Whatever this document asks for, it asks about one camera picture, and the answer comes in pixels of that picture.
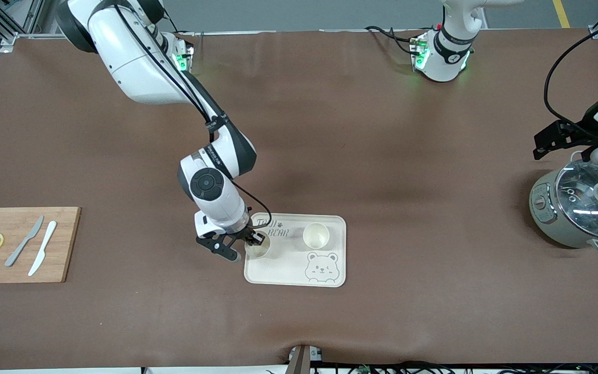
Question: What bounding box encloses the glass pot lid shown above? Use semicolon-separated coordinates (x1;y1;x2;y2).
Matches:
556;158;598;239

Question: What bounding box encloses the grey-green electric pot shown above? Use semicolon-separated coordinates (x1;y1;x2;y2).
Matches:
529;151;598;254

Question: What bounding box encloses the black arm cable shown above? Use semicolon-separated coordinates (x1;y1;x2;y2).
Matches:
115;5;274;229
544;21;598;125

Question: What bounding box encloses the cream bear print tray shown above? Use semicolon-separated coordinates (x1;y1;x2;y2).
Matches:
243;212;347;288

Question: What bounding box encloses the white plastic knife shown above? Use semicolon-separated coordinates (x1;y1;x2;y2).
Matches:
28;221;58;277

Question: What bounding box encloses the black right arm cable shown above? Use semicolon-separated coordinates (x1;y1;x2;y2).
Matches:
115;5;274;229

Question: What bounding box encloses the wooden cutting board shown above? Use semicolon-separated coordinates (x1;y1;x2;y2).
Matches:
0;207;81;284

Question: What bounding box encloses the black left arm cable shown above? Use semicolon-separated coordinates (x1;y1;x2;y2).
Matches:
544;21;598;125

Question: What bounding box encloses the black base cable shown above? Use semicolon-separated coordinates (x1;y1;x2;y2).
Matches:
161;10;196;37
365;25;419;55

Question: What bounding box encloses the black right camera mount plate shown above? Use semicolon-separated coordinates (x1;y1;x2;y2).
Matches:
196;235;242;262

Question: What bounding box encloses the brown table mat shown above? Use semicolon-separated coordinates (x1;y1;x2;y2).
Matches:
0;29;598;370

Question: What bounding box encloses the grey plastic knife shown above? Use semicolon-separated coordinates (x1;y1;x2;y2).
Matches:
5;216;45;268

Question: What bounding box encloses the white plastic cup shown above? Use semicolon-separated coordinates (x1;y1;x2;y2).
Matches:
246;236;271;259
303;222;330;249

